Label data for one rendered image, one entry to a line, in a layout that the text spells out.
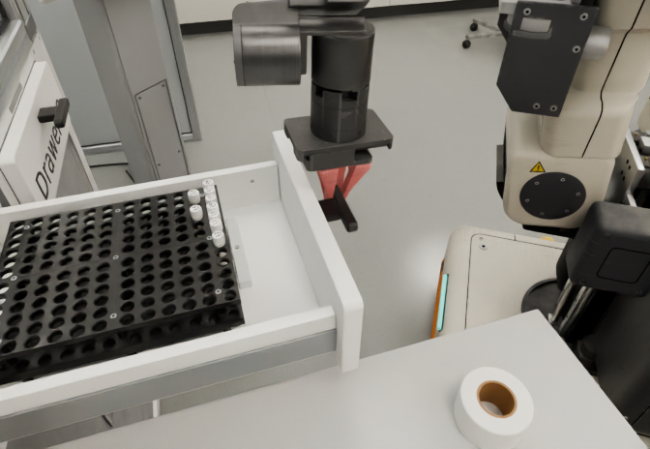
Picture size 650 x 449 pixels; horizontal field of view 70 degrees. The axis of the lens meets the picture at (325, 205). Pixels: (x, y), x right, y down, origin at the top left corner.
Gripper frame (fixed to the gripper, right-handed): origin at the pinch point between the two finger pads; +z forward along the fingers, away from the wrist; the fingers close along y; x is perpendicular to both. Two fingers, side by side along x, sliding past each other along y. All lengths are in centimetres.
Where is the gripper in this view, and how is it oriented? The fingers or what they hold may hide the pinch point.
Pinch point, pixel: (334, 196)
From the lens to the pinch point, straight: 54.4
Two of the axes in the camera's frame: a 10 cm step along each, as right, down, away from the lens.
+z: -0.3, 7.6, 6.4
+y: -9.6, 1.6, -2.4
